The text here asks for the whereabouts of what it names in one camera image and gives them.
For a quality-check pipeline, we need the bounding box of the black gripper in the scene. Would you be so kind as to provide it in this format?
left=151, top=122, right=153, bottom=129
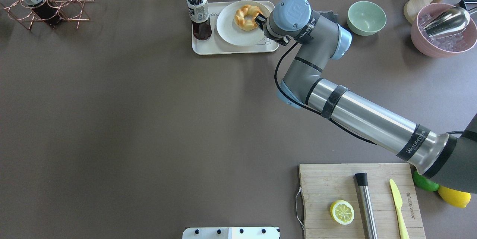
left=255, top=0, right=298, bottom=46

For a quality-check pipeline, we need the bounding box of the braided donut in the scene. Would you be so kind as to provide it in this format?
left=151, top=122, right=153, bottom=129
left=234, top=4, right=263, bottom=31

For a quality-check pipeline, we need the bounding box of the white plate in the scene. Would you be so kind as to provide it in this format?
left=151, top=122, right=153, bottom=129
left=216, top=0, right=275, bottom=47

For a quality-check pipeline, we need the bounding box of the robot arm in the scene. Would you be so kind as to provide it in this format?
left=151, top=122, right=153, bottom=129
left=255, top=0, right=477, bottom=193

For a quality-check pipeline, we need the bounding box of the cream rabbit tray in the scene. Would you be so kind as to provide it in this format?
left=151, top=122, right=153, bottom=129
left=192, top=1, right=279, bottom=55

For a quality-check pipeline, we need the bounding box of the dark tea bottle on tray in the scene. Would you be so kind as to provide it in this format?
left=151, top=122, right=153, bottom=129
left=186, top=0, right=212, bottom=41

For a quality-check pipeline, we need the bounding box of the grey folded cloth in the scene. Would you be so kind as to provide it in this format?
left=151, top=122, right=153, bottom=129
left=320, top=11, right=338, bottom=23

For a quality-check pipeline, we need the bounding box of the green bowl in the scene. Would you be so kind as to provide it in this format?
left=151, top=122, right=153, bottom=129
left=347, top=1, right=387, bottom=36

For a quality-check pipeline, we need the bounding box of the wooden cutting board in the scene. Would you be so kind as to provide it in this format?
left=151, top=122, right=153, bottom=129
left=298, top=164, right=426, bottom=239

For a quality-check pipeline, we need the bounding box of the pink bowl with ice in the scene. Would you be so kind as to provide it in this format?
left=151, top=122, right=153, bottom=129
left=411, top=3, right=477, bottom=58

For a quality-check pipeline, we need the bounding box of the metal ice scoop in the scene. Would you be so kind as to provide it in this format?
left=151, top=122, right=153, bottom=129
left=423, top=7, right=470, bottom=40

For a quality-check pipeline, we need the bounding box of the half lemon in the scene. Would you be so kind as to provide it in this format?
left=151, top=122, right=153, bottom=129
left=329, top=199, right=354, bottom=225

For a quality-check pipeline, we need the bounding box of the yellow plastic knife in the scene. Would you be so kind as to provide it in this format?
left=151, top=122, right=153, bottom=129
left=389, top=179, right=410, bottom=239

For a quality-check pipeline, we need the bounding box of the green lime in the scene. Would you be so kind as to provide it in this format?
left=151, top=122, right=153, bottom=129
left=412, top=170, right=440, bottom=192

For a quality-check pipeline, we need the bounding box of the metal muddler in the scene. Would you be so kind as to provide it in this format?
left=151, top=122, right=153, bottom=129
left=355, top=173, right=378, bottom=239

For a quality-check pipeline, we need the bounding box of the copper wire bottle rack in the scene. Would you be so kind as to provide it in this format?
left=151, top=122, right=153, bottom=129
left=0, top=0, right=95, bottom=31

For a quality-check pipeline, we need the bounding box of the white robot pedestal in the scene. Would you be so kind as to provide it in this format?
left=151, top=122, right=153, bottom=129
left=182, top=226, right=281, bottom=239

